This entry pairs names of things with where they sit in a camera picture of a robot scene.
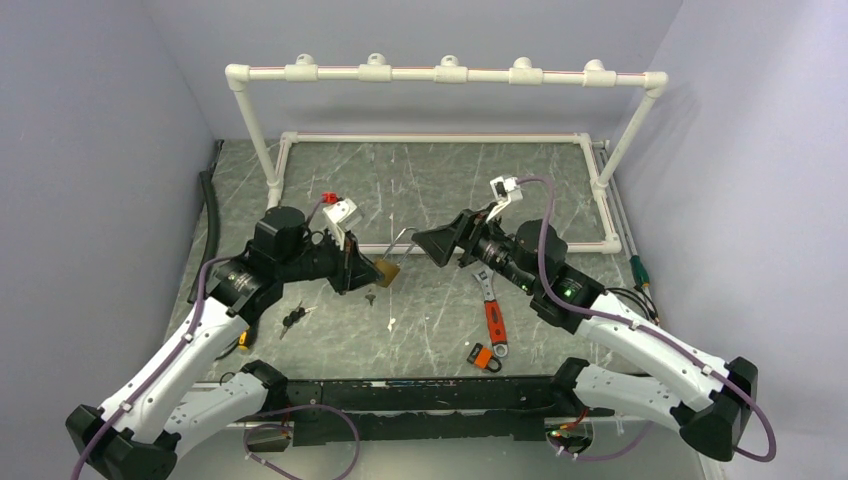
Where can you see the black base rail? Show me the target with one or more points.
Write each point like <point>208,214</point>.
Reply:
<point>521,408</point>

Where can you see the black key bunch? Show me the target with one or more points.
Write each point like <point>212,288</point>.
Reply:
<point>293,317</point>

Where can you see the red handled adjustable wrench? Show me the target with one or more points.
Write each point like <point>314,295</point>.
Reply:
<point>494,318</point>

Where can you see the orange black screwdriver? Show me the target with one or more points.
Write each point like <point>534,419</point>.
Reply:
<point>246,339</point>

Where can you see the small orange black padlock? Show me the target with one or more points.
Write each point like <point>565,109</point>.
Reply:
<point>484,359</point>

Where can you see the green handled screwdriver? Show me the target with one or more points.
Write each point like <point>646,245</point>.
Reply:
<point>640,275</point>

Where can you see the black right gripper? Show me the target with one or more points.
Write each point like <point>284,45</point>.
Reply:
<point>468,227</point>

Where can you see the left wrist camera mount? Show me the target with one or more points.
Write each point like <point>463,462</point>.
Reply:
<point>340,215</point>

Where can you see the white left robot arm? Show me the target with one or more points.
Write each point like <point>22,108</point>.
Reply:
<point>146,426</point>

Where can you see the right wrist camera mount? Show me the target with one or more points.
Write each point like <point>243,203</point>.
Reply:
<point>506,191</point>

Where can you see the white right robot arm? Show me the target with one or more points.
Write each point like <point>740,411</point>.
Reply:
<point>703,398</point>

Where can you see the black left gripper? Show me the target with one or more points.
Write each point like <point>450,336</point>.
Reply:
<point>362,272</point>

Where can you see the brass padlock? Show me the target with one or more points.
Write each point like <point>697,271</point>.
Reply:
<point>389,269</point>

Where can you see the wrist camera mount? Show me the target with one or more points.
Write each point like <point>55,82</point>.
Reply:
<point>340,215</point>
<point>506,191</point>

